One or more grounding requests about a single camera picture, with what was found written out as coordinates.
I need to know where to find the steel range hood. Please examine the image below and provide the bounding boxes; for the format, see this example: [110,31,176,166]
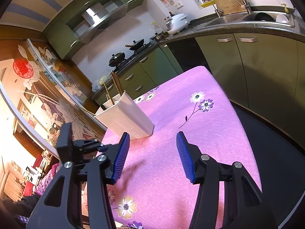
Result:
[73,1,129,45]

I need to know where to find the bunch of wooden chopsticks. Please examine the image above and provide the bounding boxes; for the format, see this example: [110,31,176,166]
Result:
[104,72,124,106]

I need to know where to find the black gas stove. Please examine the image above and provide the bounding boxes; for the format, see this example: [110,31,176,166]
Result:
[114,42,155,73]

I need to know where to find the small steel faucet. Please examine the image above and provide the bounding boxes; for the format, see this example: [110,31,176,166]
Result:
[198,0,223,19]

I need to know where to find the black pan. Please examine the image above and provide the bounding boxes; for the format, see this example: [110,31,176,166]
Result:
[254,12,275,22]

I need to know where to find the white plastic bag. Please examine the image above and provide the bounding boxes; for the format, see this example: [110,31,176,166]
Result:
[92,75,109,93]

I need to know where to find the white rice cooker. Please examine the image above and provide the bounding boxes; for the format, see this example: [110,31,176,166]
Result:
[165,14,191,35]

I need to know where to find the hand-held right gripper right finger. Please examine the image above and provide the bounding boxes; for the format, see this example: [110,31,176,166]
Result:
[176,131,278,229]

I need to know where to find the black wok with lid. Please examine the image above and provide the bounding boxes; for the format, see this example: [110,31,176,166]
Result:
[108,52,126,68]

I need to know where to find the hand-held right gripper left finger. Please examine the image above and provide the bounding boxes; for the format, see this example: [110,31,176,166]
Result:
[26,132,130,229]

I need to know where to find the pink floral tablecloth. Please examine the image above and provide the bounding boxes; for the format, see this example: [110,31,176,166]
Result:
[81,65,263,229]

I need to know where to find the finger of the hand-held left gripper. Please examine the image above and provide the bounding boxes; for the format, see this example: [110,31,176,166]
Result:
[96,143,119,155]

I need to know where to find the black built-in oven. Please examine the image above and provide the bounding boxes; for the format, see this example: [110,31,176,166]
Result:
[167,42,210,73]

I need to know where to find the dark stone countertop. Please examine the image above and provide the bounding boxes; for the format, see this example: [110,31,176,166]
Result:
[92,21,305,101]

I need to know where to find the flower pattern sliding door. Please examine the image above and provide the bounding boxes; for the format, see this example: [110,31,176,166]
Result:
[0,38,108,158]

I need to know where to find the white plastic utensil holder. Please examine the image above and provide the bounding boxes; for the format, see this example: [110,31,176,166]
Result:
[94,90,155,140]

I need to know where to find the green wall cabinets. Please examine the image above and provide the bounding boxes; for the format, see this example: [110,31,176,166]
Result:
[43,0,147,60]

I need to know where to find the steel double sink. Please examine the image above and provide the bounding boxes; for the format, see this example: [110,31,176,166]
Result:
[204,11,296,29]

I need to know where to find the black wok with wooden handle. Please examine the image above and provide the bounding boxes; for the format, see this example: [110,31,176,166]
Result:
[125,38,145,51]

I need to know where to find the person's left forearm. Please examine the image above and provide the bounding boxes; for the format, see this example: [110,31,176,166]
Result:
[35,163,63,196]

